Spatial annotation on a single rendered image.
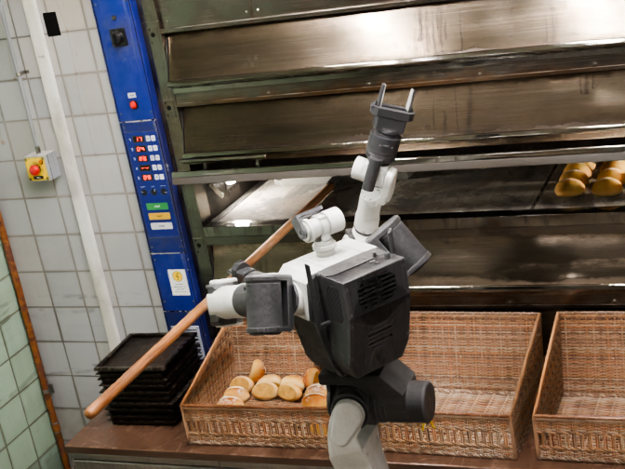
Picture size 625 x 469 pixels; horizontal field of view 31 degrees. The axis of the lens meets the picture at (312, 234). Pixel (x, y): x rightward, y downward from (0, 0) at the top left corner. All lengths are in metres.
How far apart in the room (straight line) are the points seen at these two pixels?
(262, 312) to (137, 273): 1.58
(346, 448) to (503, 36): 1.33
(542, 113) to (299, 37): 0.83
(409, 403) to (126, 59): 1.69
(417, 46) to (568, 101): 0.50
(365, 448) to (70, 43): 1.87
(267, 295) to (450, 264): 1.15
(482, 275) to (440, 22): 0.85
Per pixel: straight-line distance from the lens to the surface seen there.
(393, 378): 3.05
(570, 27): 3.53
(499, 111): 3.64
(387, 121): 3.14
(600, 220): 3.69
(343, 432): 3.11
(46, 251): 4.56
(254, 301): 2.85
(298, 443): 3.78
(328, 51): 3.75
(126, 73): 4.07
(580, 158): 3.48
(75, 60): 4.21
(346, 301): 2.80
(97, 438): 4.17
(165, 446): 3.99
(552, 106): 3.60
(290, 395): 4.04
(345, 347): 2.89
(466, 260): 3.84
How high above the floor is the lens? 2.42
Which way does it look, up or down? 19 degrees down
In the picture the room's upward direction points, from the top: 10 degrees counter-clockwise
